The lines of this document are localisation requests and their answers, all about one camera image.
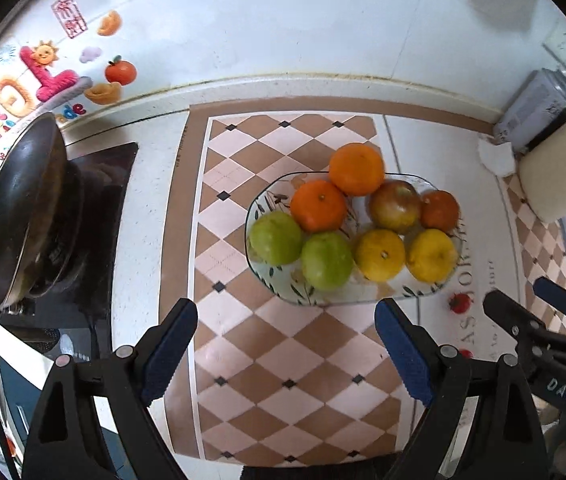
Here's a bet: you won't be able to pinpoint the small reddish-brown fruit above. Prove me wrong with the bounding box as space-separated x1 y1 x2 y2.
419 190 460 232

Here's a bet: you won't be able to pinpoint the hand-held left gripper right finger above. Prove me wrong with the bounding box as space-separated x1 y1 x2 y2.
374 297 549 480

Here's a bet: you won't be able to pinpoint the oval patterned ceramic plate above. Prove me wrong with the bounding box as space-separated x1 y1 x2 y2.
244 172 464 306

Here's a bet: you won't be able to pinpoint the checkered counter mat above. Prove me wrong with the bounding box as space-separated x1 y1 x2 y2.
158 96 566 463

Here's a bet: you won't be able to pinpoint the yellow round fruit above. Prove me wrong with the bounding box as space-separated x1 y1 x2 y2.
407 228 457 283
354 229 407 282

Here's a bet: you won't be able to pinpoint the cream utensil holder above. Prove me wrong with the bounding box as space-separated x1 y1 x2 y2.
518 110 566 223

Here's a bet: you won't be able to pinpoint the large brown apple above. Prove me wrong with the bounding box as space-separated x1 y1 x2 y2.
367 180 422 234

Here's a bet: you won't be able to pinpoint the orange tangerine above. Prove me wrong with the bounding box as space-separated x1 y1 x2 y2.
329 143 385 197
290 180 348 233

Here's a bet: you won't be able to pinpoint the white tissue paper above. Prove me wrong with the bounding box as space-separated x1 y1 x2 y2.
478 137 516 177

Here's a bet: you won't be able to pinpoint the green round fruit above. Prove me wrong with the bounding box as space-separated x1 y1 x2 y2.
301 232 354 291
248 210 304 266

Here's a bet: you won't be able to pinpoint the grey spray can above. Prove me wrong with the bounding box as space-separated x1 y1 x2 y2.
493 69 566 153

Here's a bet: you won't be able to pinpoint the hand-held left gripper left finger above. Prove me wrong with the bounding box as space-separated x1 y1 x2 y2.
23 298 199 480

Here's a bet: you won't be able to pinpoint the black gas stove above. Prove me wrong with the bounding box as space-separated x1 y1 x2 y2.
0 142 140 441

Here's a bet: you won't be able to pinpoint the colourful wall stickers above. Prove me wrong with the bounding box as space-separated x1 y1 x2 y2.
0 0 138 171

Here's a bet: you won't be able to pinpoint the black wok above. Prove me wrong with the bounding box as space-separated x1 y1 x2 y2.
0 112 86 480

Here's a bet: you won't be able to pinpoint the white wall socket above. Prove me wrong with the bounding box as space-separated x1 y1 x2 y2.
543 25 566 78

